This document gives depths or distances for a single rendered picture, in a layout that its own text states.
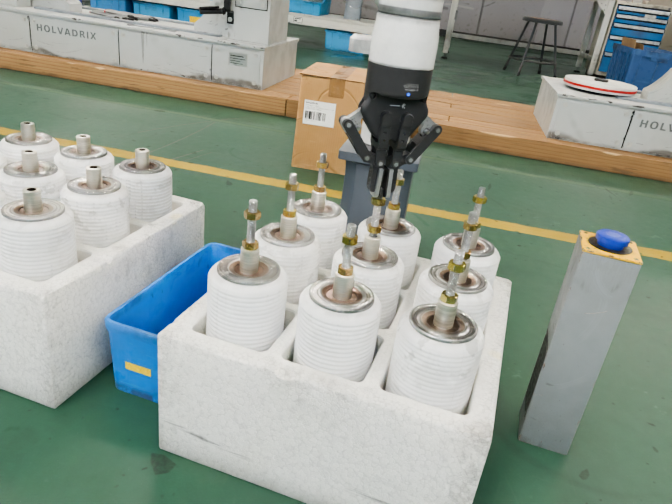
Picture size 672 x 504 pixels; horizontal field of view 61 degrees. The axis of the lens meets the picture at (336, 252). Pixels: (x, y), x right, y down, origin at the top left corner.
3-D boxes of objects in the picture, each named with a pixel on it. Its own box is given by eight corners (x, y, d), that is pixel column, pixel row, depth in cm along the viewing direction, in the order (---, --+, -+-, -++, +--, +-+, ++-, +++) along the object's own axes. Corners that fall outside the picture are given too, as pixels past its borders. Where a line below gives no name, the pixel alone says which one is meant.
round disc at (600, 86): (557, 81, 267) (560, 69, 265) (625, 91, 263) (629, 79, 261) (567, 91, 240) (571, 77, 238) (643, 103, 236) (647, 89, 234)
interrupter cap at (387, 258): (350, 272, 72) (351, 267, 72) (334, 246, 79) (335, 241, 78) (406, 271, 74) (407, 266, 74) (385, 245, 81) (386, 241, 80)
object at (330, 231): (284, 325, 92) (294, 221, 84) (272, 295, 100) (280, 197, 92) (341, 322, 95) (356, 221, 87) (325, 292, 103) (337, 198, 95)
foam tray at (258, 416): (279, 310, 109) (287, 223, 101) (486, 370, 99) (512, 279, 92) (157, 449, 75) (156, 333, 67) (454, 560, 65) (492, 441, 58)
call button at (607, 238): (591, 239, 75) (596, 225, 75) (623, 246, 75) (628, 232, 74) (593, 250, 72) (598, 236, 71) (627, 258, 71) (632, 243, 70)
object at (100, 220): (96, 271, 100) (90, 171, 92) (144, 285, 97) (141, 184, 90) (55, 295, 91) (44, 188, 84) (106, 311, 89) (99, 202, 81)
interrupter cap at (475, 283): (471, 303, 69) (472, 298, 68) (416, 279, 73) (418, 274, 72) (495, 282, 74) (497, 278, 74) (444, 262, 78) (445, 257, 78)
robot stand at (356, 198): (334, 264, 129) (352, 132, 116) (399, 277, 127) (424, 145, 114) (319, 294, 116) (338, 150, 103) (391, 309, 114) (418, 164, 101)
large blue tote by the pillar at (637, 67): (598, 88, 482) (612, 42, 466) (648, 96, 479) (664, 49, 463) (616, 99, 436) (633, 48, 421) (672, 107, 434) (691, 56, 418)
